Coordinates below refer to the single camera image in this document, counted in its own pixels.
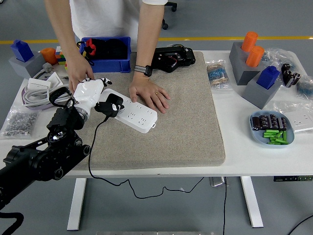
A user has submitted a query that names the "pile of green cylinders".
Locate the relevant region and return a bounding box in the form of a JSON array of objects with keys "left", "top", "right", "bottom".
[{"left": 263, "top": 129, "right": 288, "bottom": 145}]

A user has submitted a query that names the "bag of black capacitors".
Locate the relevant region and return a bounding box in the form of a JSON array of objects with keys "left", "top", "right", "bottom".
[{"left": 280, "top": 63, "right": 302, "bottom": 88}]

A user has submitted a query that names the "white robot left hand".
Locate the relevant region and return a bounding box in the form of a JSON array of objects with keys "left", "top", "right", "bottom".
[{"left": 72, "top": 77, "right": 126, "bottom": 116}]

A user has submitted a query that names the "blue plastic block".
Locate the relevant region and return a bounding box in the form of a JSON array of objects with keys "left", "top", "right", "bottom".
[
  {"left": 256, "top": 65, "right": 281, "bottom": 90},
  {"left": 10, "top": 39, "right": 35, "bottom": 62}
]

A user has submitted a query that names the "light blue plate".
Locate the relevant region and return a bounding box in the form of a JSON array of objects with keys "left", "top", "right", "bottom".
[{"left": 249, "top": 110, "right": 296, "bottom": 147}]

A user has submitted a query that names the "bag of metal screws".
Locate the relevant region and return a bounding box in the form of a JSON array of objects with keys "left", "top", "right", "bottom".
[{"left": 1, "top": 109, "right": 40, "bottom": 139}]

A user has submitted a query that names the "crumpled clear plastic bag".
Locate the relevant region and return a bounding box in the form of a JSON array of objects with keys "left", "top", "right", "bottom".
[{"left": 263, "top": 47, "right": 304, "bottom": 71}]

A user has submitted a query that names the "white wall socket panel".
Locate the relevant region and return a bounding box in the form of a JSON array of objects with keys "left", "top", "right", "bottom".
[{"left": 286, "top": 113, "right": 313, "bottom": 133}]

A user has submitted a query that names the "black hanging cable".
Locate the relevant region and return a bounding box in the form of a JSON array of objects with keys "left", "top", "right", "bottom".
[{"left": 222, "top": 176, "right": 228, "bottom": 235}]

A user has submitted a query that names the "thin black plug cord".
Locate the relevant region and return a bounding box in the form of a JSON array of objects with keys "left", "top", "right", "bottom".
[{"left": 87, "top": 118, "right": 205, "bottom": 199}]

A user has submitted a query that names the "grey-brown foam mat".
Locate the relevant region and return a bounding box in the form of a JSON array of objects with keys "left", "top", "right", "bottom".
[{"left": 58, "top": 50, "right": 226, "bottom": 171}]

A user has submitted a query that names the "bag of taped resistors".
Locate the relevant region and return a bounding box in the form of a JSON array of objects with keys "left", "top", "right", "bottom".
[{"left": 205, "top": 60, "right": 233, "bottom": 91}]

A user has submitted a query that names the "grey two-hole cylinder holder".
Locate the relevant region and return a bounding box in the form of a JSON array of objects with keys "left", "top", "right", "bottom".
[{"left": 229, "top": 41, "right": 266, "bottom": 86}]

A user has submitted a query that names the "person's torso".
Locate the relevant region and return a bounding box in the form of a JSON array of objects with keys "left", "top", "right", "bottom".
[{"left": 69, "top": 0, "right": 168, "bottom": 44}]

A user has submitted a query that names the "black floor cable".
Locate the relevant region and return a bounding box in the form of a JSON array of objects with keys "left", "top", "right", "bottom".
[{"left": 286, "top": 214, "right": 313, "bottom": 235}]

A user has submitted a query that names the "black cylindrical capacitor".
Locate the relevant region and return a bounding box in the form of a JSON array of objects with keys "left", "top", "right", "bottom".
[
  {"left": 252, "top": 117, "right": 262, "bottom": 132},
  {"left": 259, "top": 114, "right": 270, "bottom": 129},
  {"left": 268, "top": 114, "right": 279, "bottom": 129},
  {"left": 277, "top": 117, "right": 288, "bottom": 131}
]

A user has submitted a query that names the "grey single-slot block holder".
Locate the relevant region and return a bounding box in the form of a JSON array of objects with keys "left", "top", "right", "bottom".
[
  {"left": 8, "top": 51, "right": 46, "bottom": 79},
  {"left": 241, "top": 72, "right": 282, "bottom": 110}
]

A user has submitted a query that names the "grey power strip cord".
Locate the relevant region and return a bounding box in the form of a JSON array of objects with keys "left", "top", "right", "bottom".
[{"left": 22, "top": 83, "right": 74, "bottom": 110}]

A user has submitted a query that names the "orange plastic cylinder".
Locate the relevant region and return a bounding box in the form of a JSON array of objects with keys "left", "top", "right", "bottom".
[
  {"left": 40, "top": 47, "right": 57, "bottom": 65},
  {"left": 246, "top": 46, "right": 265, "bottom": 68},
  {"left": 241, "top": 31, "right": 259, "bottom": 52}
]

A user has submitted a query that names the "black table control panel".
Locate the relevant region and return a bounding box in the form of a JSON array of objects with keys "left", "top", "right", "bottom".
[{"left": 273, "top": 175, "right": 313, "bottom": 183}]

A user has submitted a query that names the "bag of blue resistors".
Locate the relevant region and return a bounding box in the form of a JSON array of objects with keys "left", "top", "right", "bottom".
[{"left": 295, "top": 75, "right": 313, "bottom": 100}]

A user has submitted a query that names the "black electronic device housing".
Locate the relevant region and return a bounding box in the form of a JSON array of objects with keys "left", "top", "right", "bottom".
[{"left": 149, "top": 45, "right": 196, "bottom": 73}]

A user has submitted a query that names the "black cloth pouch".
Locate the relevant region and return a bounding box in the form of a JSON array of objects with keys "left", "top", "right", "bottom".
[{"left": 104, "top": 38, "right": 129, "bottom": 59}]

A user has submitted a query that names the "striped wristband with watch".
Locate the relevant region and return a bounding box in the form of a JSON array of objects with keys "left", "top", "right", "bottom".
[{"left": 134, "top": 65, "right": 154, "bottom": 78}]

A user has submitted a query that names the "white power strip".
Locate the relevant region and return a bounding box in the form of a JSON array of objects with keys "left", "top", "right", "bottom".
[{"left": 101, "top": 88, "right": 158, "bottom": 134}]

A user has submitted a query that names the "black plug adapter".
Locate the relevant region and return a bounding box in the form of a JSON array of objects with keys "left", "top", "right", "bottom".
[{"left": 94, "top": 93, "right": 125, "bottom": 122}]

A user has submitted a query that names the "black pouch with red toggle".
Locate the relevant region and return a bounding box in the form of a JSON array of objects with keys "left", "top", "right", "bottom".
[{"left": 77, "top": 38, "right": 106, "bottom": 66}]

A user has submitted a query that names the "grey metal box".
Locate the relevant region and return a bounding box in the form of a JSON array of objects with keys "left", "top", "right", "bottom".
[{"left": 209, "top": 176, "right": 225, "bottom": 188}]

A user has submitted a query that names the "blue plastic bin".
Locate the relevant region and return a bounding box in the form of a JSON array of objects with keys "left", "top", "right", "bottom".
[{"left": 79, "top": 36, "right": 132, "bottom": 73}]

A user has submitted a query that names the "black office chair base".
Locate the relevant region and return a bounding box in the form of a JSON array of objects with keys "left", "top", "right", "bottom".
[{"left": 161, "top": 1, "right": 178, "bottom": 30}]

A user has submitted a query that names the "person's left hand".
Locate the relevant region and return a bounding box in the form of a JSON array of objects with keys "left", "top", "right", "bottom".
[{"left": 128, "top": 73, "right": 171, "bottom": 114}]

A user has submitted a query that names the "person's right hand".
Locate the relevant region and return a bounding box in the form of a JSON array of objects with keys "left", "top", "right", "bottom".
[{"left": 65, "top": 52, "right": 95, "bottom": 94}]

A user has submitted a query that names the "white table leg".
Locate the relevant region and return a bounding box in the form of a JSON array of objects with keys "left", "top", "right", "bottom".
[
  {"left": 67, "top": 178, "right": 87, "bottom": 231},
  {"left": 240, "top": 176, "right": 264, "bottom": 229}
]

